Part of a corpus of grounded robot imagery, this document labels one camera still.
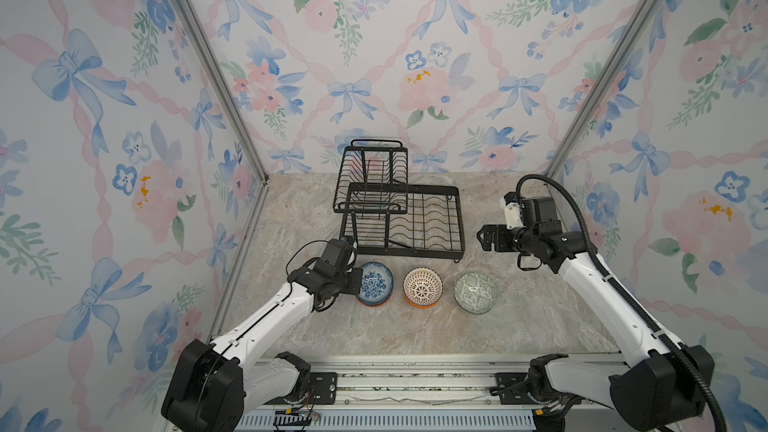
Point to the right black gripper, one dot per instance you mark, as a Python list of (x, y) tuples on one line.
[(501, 237)]

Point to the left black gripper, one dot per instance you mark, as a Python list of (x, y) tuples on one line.
[(351, 279)]

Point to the blue floral bowl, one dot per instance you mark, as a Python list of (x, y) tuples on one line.
[(377, 284)]

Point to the green patterned bowl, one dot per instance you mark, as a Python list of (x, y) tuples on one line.
[(476, 293)]

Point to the white brown lattice bowl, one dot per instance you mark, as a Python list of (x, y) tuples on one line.
[(422, 287)]

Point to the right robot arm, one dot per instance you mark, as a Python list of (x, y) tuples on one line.
[(660, 380)]

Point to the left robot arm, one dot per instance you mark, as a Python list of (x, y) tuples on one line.
[(215, 383)]

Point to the black wire dish rack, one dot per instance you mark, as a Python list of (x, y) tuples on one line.
[(386, 215)]

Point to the right aluminium corner post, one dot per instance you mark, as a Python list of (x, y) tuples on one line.
[(640, 19)]

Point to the aluminium corner post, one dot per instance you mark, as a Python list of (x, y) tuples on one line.
[(640, 19), (205, 53)]

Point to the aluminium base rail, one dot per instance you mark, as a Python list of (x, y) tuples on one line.
[(405, 393)]

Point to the left aluminium corner post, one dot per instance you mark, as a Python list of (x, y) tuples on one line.
[(205, 53)]

